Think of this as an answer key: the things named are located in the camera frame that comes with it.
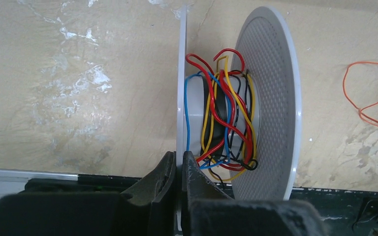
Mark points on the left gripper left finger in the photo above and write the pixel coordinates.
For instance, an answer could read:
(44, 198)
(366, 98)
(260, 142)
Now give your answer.
(44, 204)

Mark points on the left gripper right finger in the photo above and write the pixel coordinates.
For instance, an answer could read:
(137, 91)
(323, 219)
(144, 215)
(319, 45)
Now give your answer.
(208, 211)

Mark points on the grey plastic cable spool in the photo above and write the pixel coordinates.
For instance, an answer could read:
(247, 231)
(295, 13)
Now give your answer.
(266, 42)

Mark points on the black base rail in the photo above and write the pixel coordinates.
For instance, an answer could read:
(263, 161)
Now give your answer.
(344, 212)

